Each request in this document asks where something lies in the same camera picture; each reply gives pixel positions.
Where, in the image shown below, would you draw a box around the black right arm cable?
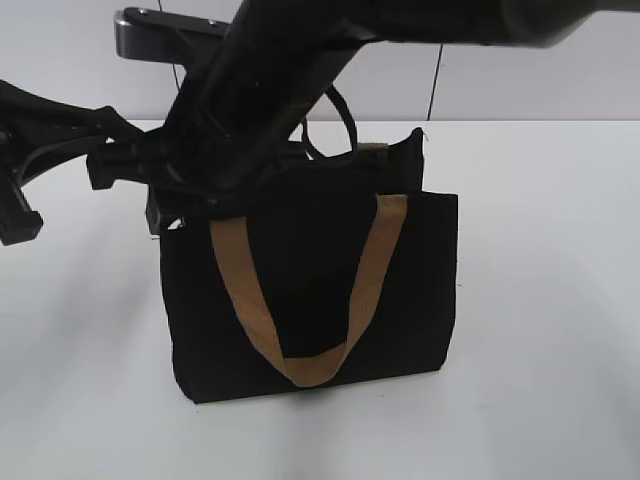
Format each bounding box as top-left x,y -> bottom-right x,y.
294,87 -> 359,161

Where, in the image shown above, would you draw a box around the black tote bag tan handles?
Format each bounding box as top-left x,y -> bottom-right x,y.
160,129 -> 458,404

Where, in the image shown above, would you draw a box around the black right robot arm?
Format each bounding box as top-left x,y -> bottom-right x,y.
87,1 -> 639,232

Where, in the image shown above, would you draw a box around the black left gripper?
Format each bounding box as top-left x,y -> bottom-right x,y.
1,129 -> 111,245

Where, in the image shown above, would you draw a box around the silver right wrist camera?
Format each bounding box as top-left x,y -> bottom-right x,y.
113,7 -> 230,67

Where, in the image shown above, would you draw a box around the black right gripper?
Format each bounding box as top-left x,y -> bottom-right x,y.
86,128 -> 240,235

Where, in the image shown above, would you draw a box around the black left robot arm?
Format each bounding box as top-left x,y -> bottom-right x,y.
1,81 -> 141,246

